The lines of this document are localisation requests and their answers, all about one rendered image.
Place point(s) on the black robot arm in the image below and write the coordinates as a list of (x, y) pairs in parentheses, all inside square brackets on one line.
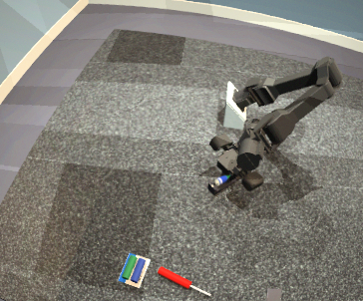
[(278, 124)]

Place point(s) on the red-handled screwdriver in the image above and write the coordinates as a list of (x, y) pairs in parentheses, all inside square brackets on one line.
[(179, 280)]

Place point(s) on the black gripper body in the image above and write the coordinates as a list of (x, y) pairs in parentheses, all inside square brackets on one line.
[(251, 179)]

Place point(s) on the blue and green battery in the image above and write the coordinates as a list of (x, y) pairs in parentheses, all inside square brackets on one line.
[(221, 180)]

